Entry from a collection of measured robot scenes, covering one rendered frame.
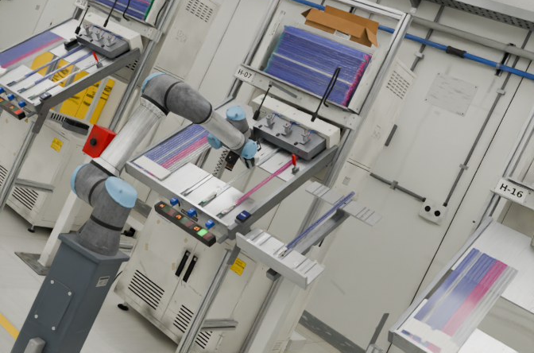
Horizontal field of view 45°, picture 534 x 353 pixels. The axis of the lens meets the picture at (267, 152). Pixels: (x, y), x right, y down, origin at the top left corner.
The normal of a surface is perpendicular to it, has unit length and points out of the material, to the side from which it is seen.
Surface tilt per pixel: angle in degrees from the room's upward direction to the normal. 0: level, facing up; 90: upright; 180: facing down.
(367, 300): 90
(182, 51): 90
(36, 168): 90
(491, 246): 44
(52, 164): 90
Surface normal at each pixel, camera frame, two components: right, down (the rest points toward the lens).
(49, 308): -0.33, -0.11
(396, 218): -0.53, -0.21
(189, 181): -0.05, -0.79
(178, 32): 0.74, 0.38
